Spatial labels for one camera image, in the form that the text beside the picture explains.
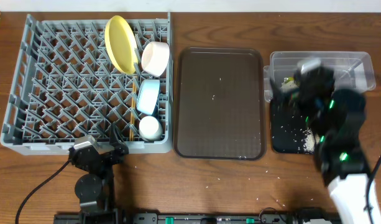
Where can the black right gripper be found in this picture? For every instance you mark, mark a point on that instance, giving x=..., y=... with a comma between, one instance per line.
x=293, y=95

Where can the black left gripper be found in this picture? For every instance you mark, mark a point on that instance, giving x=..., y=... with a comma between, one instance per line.
x=114, y=149

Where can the food wrapper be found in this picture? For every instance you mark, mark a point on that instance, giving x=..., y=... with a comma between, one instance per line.
x=288, y=84

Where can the wooden chopstick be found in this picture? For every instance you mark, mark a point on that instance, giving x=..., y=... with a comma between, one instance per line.
x=132, y=118
x=134, y=95

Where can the pale green cup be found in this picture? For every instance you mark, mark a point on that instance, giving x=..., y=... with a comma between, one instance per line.
x=150, y=129

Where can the light blue bowl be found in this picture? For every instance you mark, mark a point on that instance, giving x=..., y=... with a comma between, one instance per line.
x=148, y=96

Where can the yellow round plate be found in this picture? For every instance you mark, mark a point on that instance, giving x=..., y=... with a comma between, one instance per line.
x=121, y=45

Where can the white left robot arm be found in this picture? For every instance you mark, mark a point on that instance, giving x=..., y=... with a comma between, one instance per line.
x=95, y=190

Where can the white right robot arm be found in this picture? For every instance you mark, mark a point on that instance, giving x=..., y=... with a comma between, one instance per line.
x=336, y=116

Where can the black waste tray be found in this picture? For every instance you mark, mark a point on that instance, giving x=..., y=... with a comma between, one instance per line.
x=287, y=130

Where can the pile of rice waste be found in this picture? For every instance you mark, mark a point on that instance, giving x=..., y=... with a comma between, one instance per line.
x=309, y=141

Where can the clear plastic bin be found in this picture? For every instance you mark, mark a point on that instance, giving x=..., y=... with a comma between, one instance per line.
x=351, y=69

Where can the grey plastic dish rack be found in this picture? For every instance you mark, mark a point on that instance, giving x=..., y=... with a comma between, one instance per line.
x=65, y=87

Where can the dark brown serving tray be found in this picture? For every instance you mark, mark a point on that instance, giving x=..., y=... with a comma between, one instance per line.
x=220, y=108

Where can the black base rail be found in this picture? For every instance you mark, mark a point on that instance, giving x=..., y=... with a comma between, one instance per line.
x=268, y=215

